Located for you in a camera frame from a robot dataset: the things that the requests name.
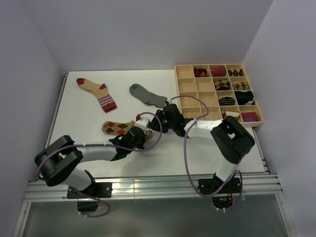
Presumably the red orange argyle rolled sock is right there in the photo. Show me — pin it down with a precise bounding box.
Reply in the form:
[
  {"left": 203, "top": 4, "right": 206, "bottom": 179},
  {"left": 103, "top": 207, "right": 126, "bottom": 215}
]
[{"left": 193, "top": 68, "right": 208, "bottom": 77}]

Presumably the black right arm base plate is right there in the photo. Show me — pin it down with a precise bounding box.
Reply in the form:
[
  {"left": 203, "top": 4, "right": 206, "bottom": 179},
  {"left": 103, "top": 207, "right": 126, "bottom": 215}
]
[{"left": 197, "top": 177, "right": 242, "bottom": 210}]

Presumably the crimson rolled sock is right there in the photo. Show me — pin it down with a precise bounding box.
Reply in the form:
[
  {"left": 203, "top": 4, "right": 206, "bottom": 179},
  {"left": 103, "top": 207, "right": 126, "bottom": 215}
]
[{"left": 210, "top": 65, "right": 226, "bottom": 77}]

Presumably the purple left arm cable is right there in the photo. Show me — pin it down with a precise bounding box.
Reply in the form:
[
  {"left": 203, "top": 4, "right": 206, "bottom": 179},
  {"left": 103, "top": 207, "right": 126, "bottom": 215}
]
[{"left": 37, "top": 112, "right": 163, "bottom": 218}]

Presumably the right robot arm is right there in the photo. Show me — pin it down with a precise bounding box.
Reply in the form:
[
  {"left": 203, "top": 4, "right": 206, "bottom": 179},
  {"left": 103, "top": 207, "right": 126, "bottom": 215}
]
[{"left": 148, "top": 104, "right": 255, "bottom": 193}]

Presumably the brown white argyle rolled sock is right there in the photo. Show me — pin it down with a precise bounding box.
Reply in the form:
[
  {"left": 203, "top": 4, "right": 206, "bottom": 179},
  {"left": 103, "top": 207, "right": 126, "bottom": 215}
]
[{"left": 228, "top": 68, "right": 244, "bottom": 77}]

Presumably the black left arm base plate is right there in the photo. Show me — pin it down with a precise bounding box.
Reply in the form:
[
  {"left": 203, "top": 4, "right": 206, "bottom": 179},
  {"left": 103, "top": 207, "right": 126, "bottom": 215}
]
[{"left": 67, "top": 182, "right": 113, "bottom": 213}]

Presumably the grey brown argyle rolled sock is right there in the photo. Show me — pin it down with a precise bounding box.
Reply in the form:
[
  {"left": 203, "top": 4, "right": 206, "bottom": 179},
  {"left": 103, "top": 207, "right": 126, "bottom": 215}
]
[{"left": 232, "top": 82, "right": 249, "bottom": 90}]

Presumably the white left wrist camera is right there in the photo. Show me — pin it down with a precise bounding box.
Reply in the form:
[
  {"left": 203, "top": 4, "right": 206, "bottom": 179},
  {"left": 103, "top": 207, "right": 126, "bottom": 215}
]
[{"left": 134, "top": 115, "right": 150, "bottom": 132}]

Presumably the beige rolled sock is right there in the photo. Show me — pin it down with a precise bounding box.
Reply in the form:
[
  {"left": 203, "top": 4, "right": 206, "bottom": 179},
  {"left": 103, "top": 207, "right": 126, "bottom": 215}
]
[{"left": 222, "top": 110, "right": 240, "bottom": 120}]

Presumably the black blue rolled sock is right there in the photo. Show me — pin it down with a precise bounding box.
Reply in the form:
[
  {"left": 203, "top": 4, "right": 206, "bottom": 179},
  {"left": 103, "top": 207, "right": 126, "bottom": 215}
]
[{"left": 235, "top": 90, "right": 255, "bottom": 106}]

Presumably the magenta purple rolled sock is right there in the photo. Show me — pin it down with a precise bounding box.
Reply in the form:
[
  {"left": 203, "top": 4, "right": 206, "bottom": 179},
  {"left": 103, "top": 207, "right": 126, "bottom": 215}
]
[{"left": 241, "top": 112, "right": 259, "bottom": 122}]

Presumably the wooden compartment tray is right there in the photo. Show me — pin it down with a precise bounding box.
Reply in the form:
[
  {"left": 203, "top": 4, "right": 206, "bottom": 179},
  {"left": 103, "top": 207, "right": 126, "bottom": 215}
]
[{"left": 174, "top": 64, "right": 264, "bottom": 127}]

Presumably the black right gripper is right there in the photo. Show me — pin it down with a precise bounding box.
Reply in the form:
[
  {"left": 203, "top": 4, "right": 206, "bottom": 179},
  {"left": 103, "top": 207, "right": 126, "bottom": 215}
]
[{"left": 147, "top": 109, "right": 175, "bottom": 133}]

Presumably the brown tan argyle rolled sock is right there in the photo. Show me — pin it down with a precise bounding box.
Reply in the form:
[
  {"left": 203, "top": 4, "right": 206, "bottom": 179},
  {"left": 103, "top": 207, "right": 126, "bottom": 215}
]
[{"left": 214, "top": 79, "right": 231, "bottom": 91}]

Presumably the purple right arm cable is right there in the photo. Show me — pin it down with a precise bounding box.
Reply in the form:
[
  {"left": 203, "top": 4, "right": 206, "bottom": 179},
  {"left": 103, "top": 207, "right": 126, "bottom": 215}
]
[{"left": 165, "top": 96, "right": 245, "bottom": 212}]

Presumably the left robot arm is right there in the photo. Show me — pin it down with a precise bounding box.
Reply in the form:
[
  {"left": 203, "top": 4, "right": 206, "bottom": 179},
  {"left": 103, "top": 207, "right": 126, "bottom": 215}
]
[{"left": 35, "top": 126, "right": 146, "bottom": 197}]

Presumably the tan orange argyle sock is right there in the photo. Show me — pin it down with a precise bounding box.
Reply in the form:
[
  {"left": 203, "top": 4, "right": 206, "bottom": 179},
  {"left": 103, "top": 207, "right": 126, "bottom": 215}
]
[{"left": 101, "top": 120, "right": 154, "bottom": 141}]

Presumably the tan sock with purple stripes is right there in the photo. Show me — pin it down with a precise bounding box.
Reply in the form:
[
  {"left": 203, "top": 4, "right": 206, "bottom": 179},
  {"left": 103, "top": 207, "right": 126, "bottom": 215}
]
[{"left": 76, "top": 78, "right": 117, "bottom": 113}]

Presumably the black white striped rolled sock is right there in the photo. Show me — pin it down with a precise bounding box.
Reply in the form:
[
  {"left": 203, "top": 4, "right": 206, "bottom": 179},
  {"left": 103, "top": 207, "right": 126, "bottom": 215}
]
[{"left": 218, "top": 96, "right": 236, "bottom": 106}]

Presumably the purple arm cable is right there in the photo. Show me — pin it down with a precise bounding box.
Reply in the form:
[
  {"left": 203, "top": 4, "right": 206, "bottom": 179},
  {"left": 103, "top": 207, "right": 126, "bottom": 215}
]
[
  {"left": 37, "top": 112, "right": 163, "bottom": 218},
  {"left": 165, "top": 96, "right": 245, "bottom": 212}
]

